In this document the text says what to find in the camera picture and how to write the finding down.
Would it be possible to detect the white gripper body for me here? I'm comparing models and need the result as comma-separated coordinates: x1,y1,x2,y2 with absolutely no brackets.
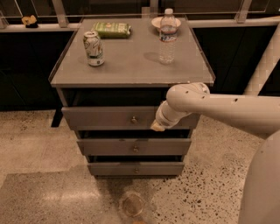
154,101,190,130

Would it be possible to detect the clear plastic water bottle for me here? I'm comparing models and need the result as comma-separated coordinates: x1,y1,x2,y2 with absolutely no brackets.
159,8,178,65

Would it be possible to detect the green snack bag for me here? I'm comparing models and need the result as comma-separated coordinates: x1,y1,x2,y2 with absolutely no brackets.
92,22,131,39

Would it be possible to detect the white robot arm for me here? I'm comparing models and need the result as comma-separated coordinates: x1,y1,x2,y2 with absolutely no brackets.
150,29,280,224

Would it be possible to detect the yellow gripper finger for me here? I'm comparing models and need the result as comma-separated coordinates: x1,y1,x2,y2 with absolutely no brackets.
150,121,165,131

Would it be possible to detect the grey bottom drawer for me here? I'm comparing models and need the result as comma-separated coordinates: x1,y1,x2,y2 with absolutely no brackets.
87,162,185,176

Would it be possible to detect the grey middle drawer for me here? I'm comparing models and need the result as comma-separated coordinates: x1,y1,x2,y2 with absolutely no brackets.
77,138,191,156

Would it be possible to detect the white bowl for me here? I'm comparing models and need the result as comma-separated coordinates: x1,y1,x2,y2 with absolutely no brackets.
151,17,181,32

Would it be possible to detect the grey top drawer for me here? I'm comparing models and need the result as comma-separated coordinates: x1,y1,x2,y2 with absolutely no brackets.
60,105,202,131

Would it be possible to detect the white green soda can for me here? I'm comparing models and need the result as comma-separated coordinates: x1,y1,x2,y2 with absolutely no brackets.
83,31,104,67

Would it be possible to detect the grey drawer cabinet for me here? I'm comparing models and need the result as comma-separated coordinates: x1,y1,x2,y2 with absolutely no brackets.
51,18,215,165

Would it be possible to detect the grey drawer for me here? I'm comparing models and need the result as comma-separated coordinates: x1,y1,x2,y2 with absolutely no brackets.
87,162,185,176
77,138,191,156
60,105,202,131

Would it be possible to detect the small yellow black object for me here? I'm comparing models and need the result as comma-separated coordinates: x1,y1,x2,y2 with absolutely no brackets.
21,15,38,28

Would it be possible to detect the metal glass railing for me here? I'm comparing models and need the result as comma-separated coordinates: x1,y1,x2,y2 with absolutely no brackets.
0,0,280,32

